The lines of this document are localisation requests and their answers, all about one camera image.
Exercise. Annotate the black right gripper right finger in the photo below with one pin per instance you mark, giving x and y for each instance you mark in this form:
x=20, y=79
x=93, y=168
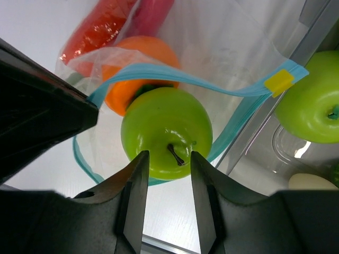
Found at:
x=232, y=218

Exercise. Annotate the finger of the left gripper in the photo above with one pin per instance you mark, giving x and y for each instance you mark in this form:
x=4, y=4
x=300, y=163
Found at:
x=38, y=111

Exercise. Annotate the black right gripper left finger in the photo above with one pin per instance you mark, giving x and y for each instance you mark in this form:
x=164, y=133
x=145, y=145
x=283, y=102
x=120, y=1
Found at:
x=107, y=218

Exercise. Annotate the orange carrot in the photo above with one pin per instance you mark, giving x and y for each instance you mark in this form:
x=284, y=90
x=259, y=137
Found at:
x=99, y=28

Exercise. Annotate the green apple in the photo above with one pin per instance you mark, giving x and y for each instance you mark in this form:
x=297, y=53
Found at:
x=309, y=109
x=169, y=123

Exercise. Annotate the red chili pepper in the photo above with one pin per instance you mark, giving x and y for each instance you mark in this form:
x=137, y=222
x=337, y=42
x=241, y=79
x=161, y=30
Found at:
x=148, y=17

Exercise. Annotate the clear zip top bag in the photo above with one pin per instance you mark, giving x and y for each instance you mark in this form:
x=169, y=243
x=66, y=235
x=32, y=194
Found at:
x=231, y=44

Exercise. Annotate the clear plastic food bin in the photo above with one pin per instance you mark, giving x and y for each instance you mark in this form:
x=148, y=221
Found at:
x=291, y=142

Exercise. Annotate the white egg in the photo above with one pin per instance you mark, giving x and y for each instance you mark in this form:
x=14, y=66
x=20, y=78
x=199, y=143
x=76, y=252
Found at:
x=302, y=181

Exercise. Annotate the green apple front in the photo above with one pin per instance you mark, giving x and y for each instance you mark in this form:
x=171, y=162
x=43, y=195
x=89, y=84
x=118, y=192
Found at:
x=309, y=109

